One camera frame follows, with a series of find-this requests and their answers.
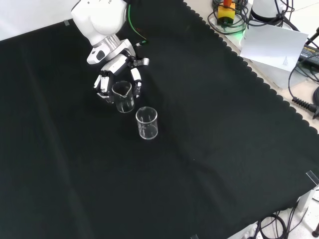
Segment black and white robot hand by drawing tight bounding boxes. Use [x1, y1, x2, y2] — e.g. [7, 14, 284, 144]
[93, 51, 150, 104]

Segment clear glass beaker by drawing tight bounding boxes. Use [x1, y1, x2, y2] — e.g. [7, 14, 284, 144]
[135, 106, 159, 140]
[111, 81, 136, 114]

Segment black bench cloth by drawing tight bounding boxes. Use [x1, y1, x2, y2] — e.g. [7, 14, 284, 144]
[0, 0, 319, 239]

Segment yellow stop button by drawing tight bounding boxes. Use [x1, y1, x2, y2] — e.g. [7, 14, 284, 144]
[217, 0, 236, 25]

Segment pale grey board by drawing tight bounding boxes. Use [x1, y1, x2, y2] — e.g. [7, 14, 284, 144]
[242, 56, 292, 90]

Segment white device with black band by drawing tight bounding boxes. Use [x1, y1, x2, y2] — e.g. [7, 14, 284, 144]
[250, 0, 285, 23]

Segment white paper sheet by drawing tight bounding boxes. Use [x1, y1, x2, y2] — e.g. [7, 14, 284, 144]
[239, 24, 309, 73]

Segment black power adapter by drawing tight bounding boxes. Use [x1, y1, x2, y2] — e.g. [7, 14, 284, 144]
[298, 44, 319, 63]

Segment black tripod leg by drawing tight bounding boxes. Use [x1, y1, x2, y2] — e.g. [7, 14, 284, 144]
[305, 24, 319, 46]

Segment white bench leg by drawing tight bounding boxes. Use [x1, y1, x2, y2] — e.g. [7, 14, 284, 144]
[297, 188, 318, 213]

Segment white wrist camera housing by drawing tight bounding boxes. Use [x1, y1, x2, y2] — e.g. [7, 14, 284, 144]
[86, 46, 108, 65]

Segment green cable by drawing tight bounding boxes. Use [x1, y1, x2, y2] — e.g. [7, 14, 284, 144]
[127, 3, 150, 47]

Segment black looping cable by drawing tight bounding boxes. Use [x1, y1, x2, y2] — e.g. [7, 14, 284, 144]
[288, 56, 319, 100]

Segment black floor cable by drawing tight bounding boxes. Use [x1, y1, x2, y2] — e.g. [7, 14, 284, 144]
[256, 213, 288, 239]
[286, 199, 308, 239]

